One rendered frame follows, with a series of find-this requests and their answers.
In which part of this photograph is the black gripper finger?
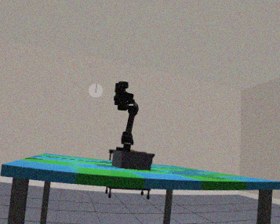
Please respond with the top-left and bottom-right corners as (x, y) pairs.
(119, 83), (129, 88)
(118, 101), (128, 108)

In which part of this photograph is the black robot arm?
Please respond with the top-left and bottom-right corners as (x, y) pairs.
(114, 83), (139, 152)

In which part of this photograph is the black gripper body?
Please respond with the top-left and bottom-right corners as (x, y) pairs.
(115, 81), (129, 110)

